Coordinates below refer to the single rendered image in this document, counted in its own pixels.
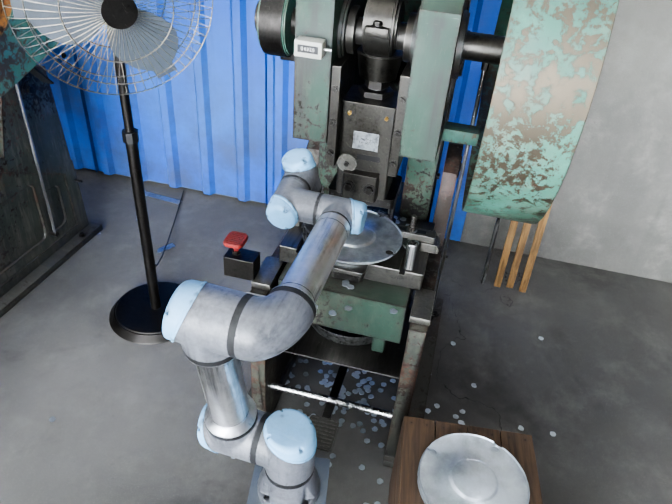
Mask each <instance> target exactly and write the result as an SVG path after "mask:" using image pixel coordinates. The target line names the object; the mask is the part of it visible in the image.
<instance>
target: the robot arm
mask: <svg viewBox="0 0 672 504"><path fill-rule="evenodd" d="M282 165H283V170H284V175H283V177H282V179H281V181H280V183H279V185H278V187H277V189H276V191H275V193H274V194H273V195H272V197H271V198H270V202H269V204H268V207H267V209H266V215H267V218H268V220H269V221H270V222H271V223H272V224H273V225H274V226H276V227H278V228H281V229H287V228H289V229H290V228H292V227H294V226H295V224H297V222H298V221H299V222H303V224H302V226H301V227H302V228H303V232H302V233H301V234H302V236H303V241H304V245H303V246H302V248H301V250H300V251H299V253H298V255H297V257H296V258H295V260H294V262H293V264H292V265H291V267H290V269H289V270H288V272H287V274H286V276H285V277H284V279H283V281H282V283H281V284H280V285H279V286H276V287H274V288H273V289H272V290H271V291H270V292H269V294H268V295H267V296H257V295H253V294H250V293H246V292H242V291H238V290H234V289H230V288H226V287H222V286H218V285H214V284H210V283H207V281H204V282H202V281H197V280H187V281H184V282H183V283H181V284H180V285H179V286H178V287H177V289H176V290H175V292H174V293H173V295H172V296H171V298H170V300H169V302H168V305H167V307H166V310H165V313H164V317H163V322H162V333H163V336H164V337H165V338H166V339H168V340H171V342H178V343H180V344H181V346H182V349H183V352H184V354H185V356H186V358H187V359H188V360H189V361H190V362H192V363H193V364H195V365H196V367H197V370H198V374H199V377H200V381H201V385H202V388H203V392H204V395H205V399H206V402H207V403H206V405H205V406H204V408H203V409H202V411H201V414H200V417H199V420H198V429H197V437H198V440H199V443H200V444H201V445H202V446H203V447H204V448H206V449H209V450H210V451H212V452H214V453H221V454H224V455H227V456H230V457H233V458H237V459H240V460H243V461H246V462H249V463H252V464H256V465H259V466H262V467H263V469H262V471H261V473H260V475H259V478H258V484H257V487H258V496H259V499H260V502H261V503H262V504H315V503H316V501H317V499H318V497H319V493H320V477H319V474H318V472H317V470H316V468H315V453H316V449H317V438H316V430H315V427H314V425H313V423H312V421H311V420H310V419H309V418H308V417H307V416H306V415H305V414H304V413H302V412H300V411H297V410H294V409H282V411H279V410H278V411H275V412H274V413H269V412H265V411H262V410H258V409H257V408H256V404H255V402H254V400H253V399H252V398H251V397H250V396H249V395H248V394H247V392H246V386H245V381H244V375H243V370H242V365H241V360H242V361H249V362H256V361H262V360H267V359H269V358H272V357H274V356H277V355H279V354H281V353H282V352H284V351H286V350H287V349H289V348H290V347H292V346H293V345H294V344H295V343H297V342H298V341H299V340H300V339H301V338H302V337H303V336H304V334H305V333H306V332H307V331H308V329H309V328H310V326H311V324H312V322H313V320H314V318H315V316H316V313H317V308H316V302H317V299H318V297H319V295H320V293H321V291H322V289H323V287H324V285H325V283H326V281H327V279H328V277H329V275H330V273H331V271H332V268H333V266H334V264H335V262H336V260H337V258H338V256H339V254H340V252H341V250H342V248H343V246H344V244H345V242H346V240H347V237H348V235H349V233H350V234H360V233H361V232H362V231H363V229H364V226H365V222H366V218H367V205H366V204H365V203H364V202H361V201H357V200H353V199H352V198H349V199H348V198H343V197H339V196H334V195H329V194H325V193H324V192H323V189H324V186H323V185H321V181H320V178H319V174H318V171H317V168H316V162H315V161H314V158H313V156H312V153H311V152H310V151H309V150H307V149H305V148H296V149H292V150H290V151H288V152H287V153H286V154H285V155H284V156H283V158H282Z"/></svg>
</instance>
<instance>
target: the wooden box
mask: <svg viewBox="0 0 672 504"><path fill-rule="evenodd" d="M453 433H471V434H476V435H480V436H483V437H486V438H488V439H490V440H492V441H494V443H495V444H497V446H500V447H504V448H505V449H506V450H507V451H508V452H510V453H511V454H512V455H513V456H514V458H515V459H516V460H517V461H518V462H519V464H520V465H521V467H522V469H523V470H524V472H525V475H526V477H527V480H528V484H529V490H530V498H529V504H543V501H542V495H541V489H540V483H539V476H538V470H537V464H536V458H535V452H534V446H533V440H532V435H527V434H520V433H514V432H507V431H500V433H499V430H494V429H488V428H481V427H475V426H468V427H467V425H462V424H455V423H449V422H442V421H436V422H435V420H429V419H423V418H416V417H409V416H404V418H403V421H402V426H401V431H400V435H399V440H398V445H397V450H396V454H395V459H394V465H393V469H392V474H391V478H390V483H389V497H388V504H425V503H424V501H423V499H422V497H421V495H420V492H419V488H418V483H417V478H418V476H417V473H418V466H419V462H420V459H421V456H422V454H423V453H424V451H425V450H426V448H427V447H428V446H429V445H430V444H431V443H432V442H434V441H435V440H436V439H438V438H440V437H442V436H445V435H448V434H453Z"/></svg>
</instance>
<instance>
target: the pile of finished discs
mask: <svg viewBox="0 0 672 504"><path fill-rule="evenodd" d="M417 476H418V478H417V483H418V488H419V492H420V495H421V497H422V499H423V501H424V503H425V504H529V498H530V490H529V484H528V480H527V477H526V475H525V472H524V470H523V469H522V467H521V465H520V464H519V462H518V461H517V460H516V459H515V458H514V456H513V455H512V454H511V453H510V452H508V451H507V450H506V449H505V448H504V447H500V446H497V444H495V443H494V441H492V440H490V439H488V438H486V437H483V436H480V435H476V434H471V433H453V434H448V435H445V436H442V437H440V438H438V439H436V440H435V441H434V442H432V443H431V444H430V445H429V446H428V447H427V448H426V450H425V451H424V453H423V454H422V456H421V459H420V462H419V466H418V473H417Z"/></svg>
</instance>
